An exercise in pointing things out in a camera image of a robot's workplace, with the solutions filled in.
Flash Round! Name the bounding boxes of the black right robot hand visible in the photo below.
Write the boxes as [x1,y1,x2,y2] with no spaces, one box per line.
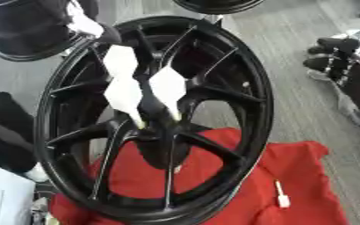
[301,36,360,82]

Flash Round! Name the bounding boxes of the black spoked wheel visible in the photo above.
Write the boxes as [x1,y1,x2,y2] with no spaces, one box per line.
[32,15,276,225]

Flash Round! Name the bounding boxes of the black round wheel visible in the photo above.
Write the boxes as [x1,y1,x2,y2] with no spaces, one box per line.
[170,0,268,16]
[0,0,104,62]

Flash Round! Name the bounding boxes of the pale blue box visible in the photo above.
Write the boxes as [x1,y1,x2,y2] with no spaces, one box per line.
[0,161,38,225]

